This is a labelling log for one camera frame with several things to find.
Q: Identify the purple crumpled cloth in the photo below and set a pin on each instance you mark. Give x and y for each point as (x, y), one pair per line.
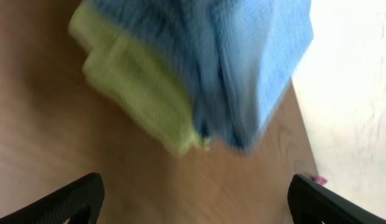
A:
(320, 180)

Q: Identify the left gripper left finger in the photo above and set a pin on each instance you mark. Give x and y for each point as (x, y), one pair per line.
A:
(77, 202)

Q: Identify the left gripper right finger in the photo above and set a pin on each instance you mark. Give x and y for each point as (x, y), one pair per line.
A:
(311, 203)

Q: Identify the folded green cloth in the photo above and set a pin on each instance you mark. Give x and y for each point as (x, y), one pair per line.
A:
(137, 79)

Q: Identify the blue microfiber cloth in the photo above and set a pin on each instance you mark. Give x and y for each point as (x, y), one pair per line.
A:
(235, 57)

